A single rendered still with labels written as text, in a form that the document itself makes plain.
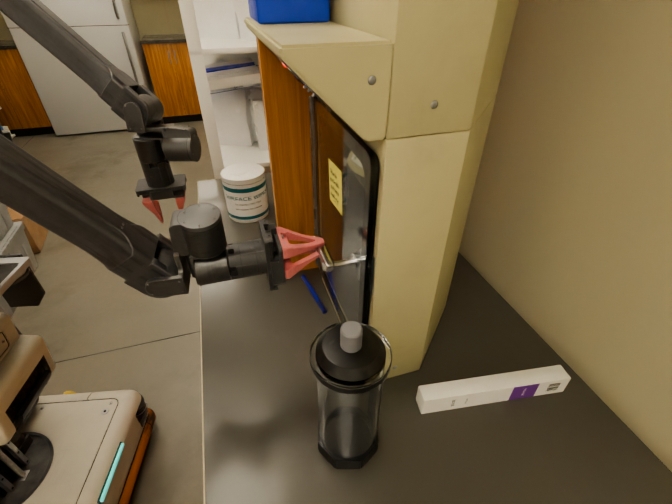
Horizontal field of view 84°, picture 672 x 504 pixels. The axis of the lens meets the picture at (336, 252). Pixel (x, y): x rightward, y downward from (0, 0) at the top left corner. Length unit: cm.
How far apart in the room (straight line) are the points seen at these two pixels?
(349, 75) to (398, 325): 41
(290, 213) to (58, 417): 123
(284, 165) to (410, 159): 41
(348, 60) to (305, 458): 57
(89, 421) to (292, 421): 111
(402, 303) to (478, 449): 27
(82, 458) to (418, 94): 151
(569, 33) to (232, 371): 87
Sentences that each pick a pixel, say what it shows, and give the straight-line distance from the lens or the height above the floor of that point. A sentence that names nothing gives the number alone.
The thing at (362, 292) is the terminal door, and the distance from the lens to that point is 58.
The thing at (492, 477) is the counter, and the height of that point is 94.
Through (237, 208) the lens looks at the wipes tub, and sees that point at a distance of 118.
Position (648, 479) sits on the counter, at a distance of 82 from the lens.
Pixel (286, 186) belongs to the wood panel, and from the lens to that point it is 85.
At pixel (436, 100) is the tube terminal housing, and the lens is 46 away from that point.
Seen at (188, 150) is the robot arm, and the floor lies 128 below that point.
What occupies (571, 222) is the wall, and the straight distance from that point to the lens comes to 85.
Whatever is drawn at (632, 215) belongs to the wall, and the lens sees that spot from 77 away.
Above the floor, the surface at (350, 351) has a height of 118.
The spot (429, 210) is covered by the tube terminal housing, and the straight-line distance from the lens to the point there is 52.
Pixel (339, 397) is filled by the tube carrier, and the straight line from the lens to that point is 51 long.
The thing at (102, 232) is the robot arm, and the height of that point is 130.
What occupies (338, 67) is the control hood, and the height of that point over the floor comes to 149.
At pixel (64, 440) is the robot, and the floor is 28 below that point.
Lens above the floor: 156
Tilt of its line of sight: 36 degrees down
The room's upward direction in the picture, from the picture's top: straight up
